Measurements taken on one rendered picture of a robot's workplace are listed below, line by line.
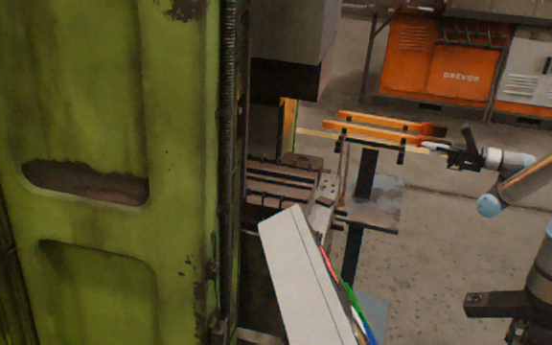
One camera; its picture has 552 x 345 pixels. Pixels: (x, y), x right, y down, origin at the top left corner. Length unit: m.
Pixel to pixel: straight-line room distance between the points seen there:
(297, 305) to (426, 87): 4.19
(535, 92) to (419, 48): 1.07
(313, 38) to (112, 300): 0.74
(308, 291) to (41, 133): 0.62
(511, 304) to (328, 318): 0.37
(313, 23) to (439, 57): 3.76
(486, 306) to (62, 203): 0.80
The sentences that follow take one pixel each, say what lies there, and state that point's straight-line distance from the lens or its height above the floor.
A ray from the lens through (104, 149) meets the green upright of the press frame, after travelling 0.99.
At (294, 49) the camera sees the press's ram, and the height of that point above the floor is 1.39.
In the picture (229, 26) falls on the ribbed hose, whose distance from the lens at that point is 0.82.
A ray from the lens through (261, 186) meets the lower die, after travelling 1.28.
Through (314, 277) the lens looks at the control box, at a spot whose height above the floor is 1.19.
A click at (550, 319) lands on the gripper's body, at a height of 1.09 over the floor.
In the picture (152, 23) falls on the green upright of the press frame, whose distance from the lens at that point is 0.79.
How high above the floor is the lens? 1.65
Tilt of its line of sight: 30 degrees down
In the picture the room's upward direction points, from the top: 4 degrees clockwise
